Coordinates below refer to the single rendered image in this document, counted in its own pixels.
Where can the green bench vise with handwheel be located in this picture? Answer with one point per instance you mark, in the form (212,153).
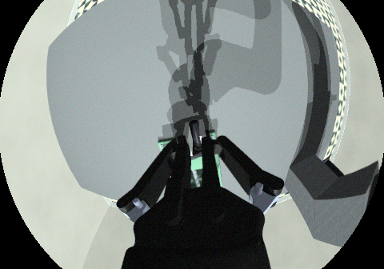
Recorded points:
(196,159)

